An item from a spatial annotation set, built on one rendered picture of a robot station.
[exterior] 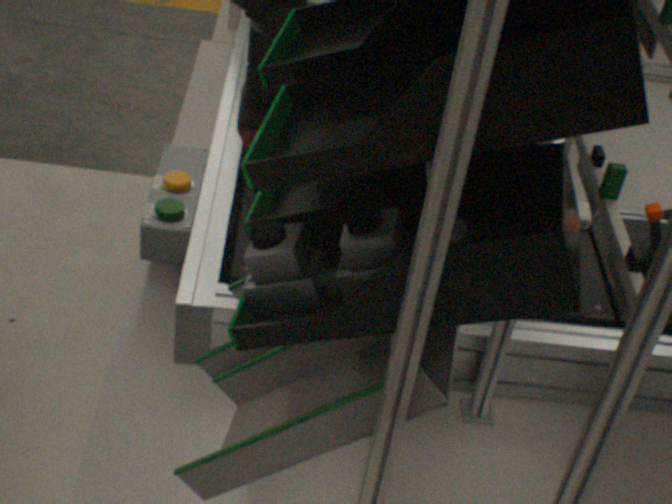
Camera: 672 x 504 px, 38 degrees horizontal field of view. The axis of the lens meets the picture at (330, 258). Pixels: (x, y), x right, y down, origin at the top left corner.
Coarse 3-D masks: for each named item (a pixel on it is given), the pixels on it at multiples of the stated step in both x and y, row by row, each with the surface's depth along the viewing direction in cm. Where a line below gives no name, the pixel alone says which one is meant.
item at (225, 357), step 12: (228, 288) 114; (240, 288) 114; (216, 348) 103; (228, 348) 102; (264, 348) 101; (204, 360) 104; (216, 360) 104; (228, 360) 103; (240, 360) 103; (216, 372) 105
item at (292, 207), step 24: (408, 168) 86; (264, 192) 98; (288, 192) 100; (312, 192) 98; (336, 192) 96; (360, 192) 88; (384, 192) 88; (264, 216) 97; (288, 216) 91; (312, 216) 91; (336, 216) 90
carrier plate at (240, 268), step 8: (248, 192) 139; (256, 192) 139; (248, 200) 137; (248, 208) 136; (240, 216) 134; (240, 224) 133; (240, 232) 131; (240, 240) 130; (248, 240) 130; (240, 248) 128; (240, 256) 127; (232, 264) 126; (240, 264) 126; (232, 272) 124; (240, 272) 125; (248, 272) 125; (232, 280) 124
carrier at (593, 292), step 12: (588, 216) 141; (588, 240) 140; (588, 252) 138; (588, 264) 135; (588, 276) 133; (600, 276) 133; (588, 288) 131; (600, 288) 131; (588, 300) 129; (600, 300) 129; (576, 312) 127; (588, 312) 127; (600, 312) 127; (612, 312) 128; (600, 324) 127; (612, 324) 127
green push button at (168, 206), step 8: (160, 200) 134; (168, 200) 134; (176, 200) 135; (160, 208) 133; (168, 208) 133; (176, 208) 133; (184, 208) 134; (160, 216) 133; (168, 216) 132; (176, 216) 133
